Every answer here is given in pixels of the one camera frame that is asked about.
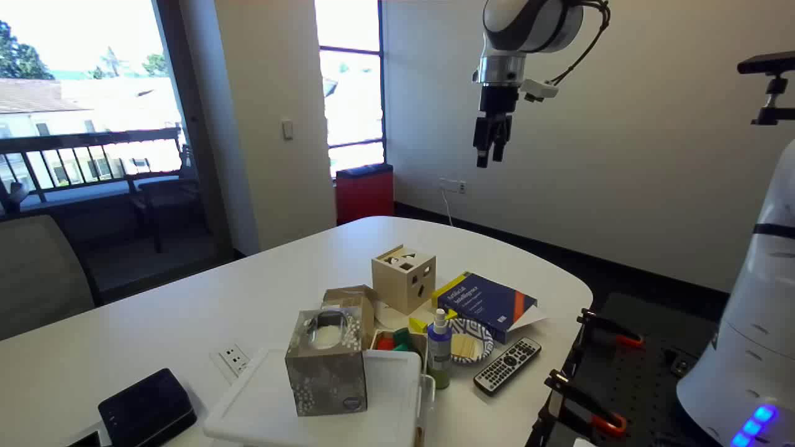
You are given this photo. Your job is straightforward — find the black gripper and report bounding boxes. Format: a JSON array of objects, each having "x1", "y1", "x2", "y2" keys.
[{"x1": 471, "y1": 86, "x2": 520, "y2": 168}]

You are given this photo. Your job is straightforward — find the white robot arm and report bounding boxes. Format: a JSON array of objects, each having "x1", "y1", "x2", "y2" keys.
[{"x1": 471, "y1": 0, "x2": 795, "y2": 447}]

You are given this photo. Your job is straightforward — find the blue book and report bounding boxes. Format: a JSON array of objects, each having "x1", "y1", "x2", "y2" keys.
[{"x1": 433, "y1": 272, "x2": 545, "y2": 343}]

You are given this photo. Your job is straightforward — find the red bin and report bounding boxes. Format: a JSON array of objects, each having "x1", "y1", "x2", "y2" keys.
[{"x1": 336, "y1": 164, "x2": 396, "y2": 220}]

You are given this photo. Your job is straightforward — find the wooden shape sorter box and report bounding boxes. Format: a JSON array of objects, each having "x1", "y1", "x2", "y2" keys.
[{"x1": 370, "y1": 245, "x2": 434, "y2": 312}]

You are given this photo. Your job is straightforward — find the upper orange black clamp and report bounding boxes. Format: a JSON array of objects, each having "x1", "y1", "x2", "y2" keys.
[{"x1": 577, "y1": 308, "x2": 645, "y2": 349}]

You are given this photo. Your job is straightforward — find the orange black clamp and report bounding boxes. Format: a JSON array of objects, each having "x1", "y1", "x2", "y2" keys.
[
  {"x1": 545, "y1": 370, "x2": 629, "y2": 438},
  {"x1": 577, "y1": 308, "x2": 645, "y2": 349}
]

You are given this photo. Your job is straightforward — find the round patterned plate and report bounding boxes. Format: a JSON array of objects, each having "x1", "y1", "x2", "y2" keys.
[{"x1": 449, "y1": 318, "x2": 495, "y2": 364}]

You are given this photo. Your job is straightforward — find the small sanitizer bottle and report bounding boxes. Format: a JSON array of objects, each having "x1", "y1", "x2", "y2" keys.
[{"x1": 427, "y1": 308, "x2": 452, "y2": 390}]

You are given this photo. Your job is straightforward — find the black remote control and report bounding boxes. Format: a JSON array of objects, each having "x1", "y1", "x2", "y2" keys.
[{"x1": 471, "y1": 337, "x2": 541, "y2": 395}]

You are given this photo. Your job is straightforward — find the colourful toy blocks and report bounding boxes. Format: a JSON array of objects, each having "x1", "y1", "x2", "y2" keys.
[{"x1": 372, "y1": 328, "x2": 425, "y2": 351}]

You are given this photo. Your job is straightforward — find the grey tissue box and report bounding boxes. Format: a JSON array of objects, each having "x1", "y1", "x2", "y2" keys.
[{"x1": 283, "y1": 308, "x2": 367, "y2": 417}]

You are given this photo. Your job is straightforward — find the lower orange black clamp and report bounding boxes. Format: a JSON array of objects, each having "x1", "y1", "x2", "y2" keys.
[{"x1": 545, "y1": 370, "x2": 629, "y2": 438}]

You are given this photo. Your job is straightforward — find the dark patio chair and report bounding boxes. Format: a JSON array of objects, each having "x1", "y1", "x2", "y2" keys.
[{"x1": 124, "y1": 144, "x2": 204, "y2": 253}]

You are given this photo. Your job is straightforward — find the table power outlet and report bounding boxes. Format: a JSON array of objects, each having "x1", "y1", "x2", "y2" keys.
[{"x1": 216, "y1": 344, "x2": 249, "y2": 376}]

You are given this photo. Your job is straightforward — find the black tablet device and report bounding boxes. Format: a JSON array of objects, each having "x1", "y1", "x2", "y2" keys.
[{"x1": 96, "y1": 366, "x2": 196, "y2": 447}]

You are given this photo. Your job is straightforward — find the grey chair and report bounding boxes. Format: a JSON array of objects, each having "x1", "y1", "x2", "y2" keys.
[{"x1": 0, "y1": 214, "x2": 96, "y2": 337}]

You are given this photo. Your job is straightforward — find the wall light switch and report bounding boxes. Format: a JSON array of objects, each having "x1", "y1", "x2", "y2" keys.
[{"x1": 281, "y1": 117, "x2": 296, "y2": 142}]

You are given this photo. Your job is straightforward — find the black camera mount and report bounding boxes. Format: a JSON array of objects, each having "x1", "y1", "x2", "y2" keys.
[{"x1": 737, "y1": 52, "x2": 795, "y2": 124}]

